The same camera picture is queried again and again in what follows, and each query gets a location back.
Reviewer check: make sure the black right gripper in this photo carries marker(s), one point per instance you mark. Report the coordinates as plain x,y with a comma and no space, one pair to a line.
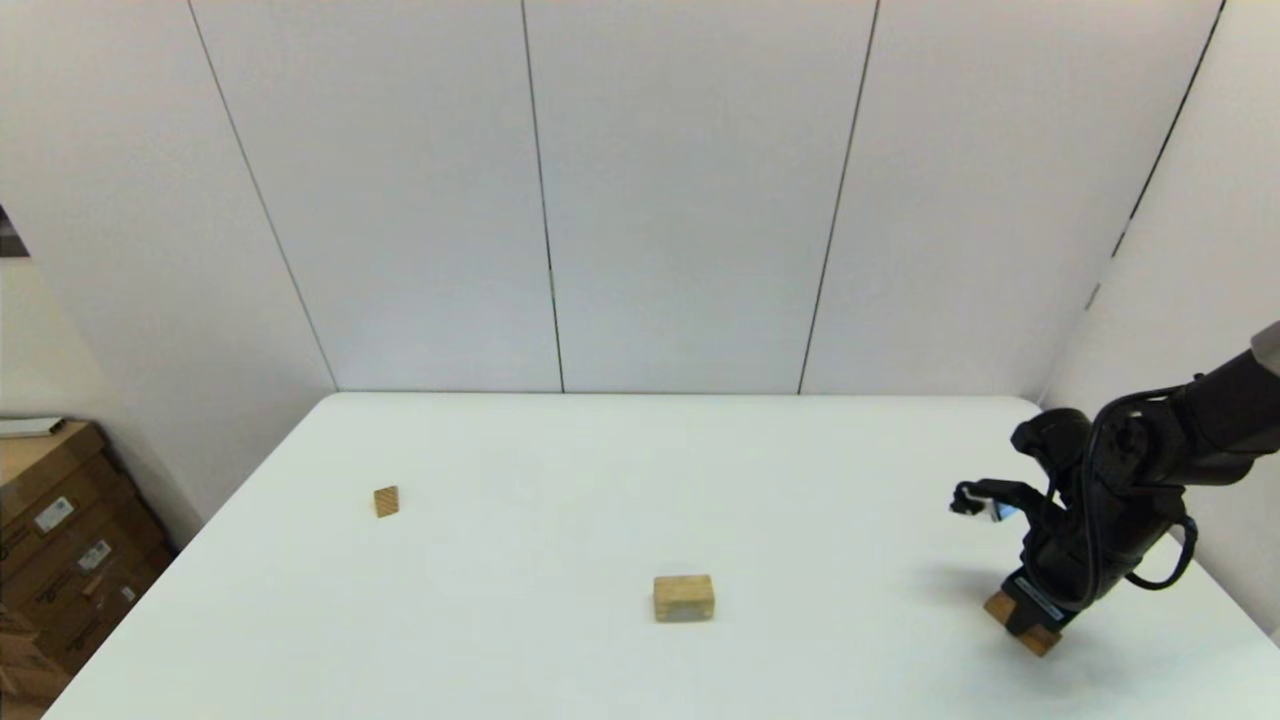
1070,560

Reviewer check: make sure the rectangular wooden building block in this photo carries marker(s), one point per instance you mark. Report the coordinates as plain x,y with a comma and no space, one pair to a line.
1042,642

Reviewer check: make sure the arched wooden building block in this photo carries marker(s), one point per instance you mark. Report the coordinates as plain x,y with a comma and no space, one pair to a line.
684,598

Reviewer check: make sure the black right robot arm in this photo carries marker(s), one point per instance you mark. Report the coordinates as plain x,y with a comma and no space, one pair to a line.
1230,410

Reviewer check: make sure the striped triangular wooden block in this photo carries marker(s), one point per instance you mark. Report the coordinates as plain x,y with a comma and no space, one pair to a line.
387,501

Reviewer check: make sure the flat white board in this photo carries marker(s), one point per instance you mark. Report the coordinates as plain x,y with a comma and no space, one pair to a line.
30,427

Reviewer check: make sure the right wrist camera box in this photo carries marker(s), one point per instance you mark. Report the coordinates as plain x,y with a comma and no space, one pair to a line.
990,498

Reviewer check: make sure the dark wall picture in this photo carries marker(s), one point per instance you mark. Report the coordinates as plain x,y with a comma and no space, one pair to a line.
10,238

